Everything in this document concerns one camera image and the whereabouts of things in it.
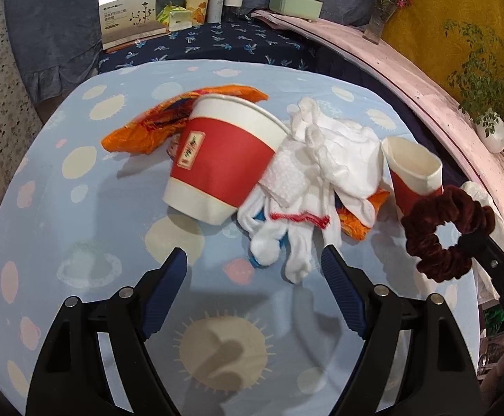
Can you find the small red paper cup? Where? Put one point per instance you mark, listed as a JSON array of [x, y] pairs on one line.
[[407, 190]]

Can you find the orange printed cup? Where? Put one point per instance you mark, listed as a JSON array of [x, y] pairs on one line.
[[197, 8]]

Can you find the orange plastic bag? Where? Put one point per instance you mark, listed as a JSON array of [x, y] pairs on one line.
[[148, 130]]

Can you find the yellow cloth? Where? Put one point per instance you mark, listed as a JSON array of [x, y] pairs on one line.
[[464, 0]]

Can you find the white tube bottle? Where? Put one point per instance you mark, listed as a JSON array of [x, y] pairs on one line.
[[215, 2]]

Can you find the grey-blue ruffled cloth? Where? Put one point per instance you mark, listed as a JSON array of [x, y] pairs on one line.
[[61, 21]]

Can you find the green packet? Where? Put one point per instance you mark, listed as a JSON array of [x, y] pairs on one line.
[[166, 11]]

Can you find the plain white cotton glove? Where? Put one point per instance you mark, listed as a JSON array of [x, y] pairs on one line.
[[342, 160]]

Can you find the glass vase with pink flowers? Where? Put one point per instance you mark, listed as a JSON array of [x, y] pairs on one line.
[[379, 21]]

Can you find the white glove with red trim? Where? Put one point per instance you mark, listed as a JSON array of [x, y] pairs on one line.
[[295, 242]]

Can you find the green plant in white pot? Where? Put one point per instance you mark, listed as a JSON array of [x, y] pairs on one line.
[[490, 125]]

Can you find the open flower print cardboard box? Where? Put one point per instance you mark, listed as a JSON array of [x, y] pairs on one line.
[[126, 13]]

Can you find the large red paper cup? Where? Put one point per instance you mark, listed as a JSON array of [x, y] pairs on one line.
[[221, 160]]

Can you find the pink board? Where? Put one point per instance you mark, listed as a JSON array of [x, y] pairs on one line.
[[407, 78]]

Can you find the light blue dotted tablecloth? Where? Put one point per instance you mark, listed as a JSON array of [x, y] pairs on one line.
[[83, 225]]

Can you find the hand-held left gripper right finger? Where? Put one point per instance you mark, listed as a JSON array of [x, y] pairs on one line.
[[342, 290]]

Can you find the white dotted cloth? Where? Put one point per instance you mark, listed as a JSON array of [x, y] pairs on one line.
[[284, 177]]

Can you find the green tissue box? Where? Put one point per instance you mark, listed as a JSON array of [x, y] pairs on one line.
[[295, 4]]

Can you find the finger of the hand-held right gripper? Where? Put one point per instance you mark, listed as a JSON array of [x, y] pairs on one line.
[[479, 242]]

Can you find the dark blue printed cloth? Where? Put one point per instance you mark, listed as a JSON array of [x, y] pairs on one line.
[[234, 45]]

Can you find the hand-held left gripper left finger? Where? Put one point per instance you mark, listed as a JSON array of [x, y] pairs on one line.
[[165, 286]]

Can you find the dark red velvet scrunchie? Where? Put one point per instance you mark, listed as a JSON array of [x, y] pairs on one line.
[[420, 234]]

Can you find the white lined waste bin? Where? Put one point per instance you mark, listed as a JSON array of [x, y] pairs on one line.
[[477, 190]]

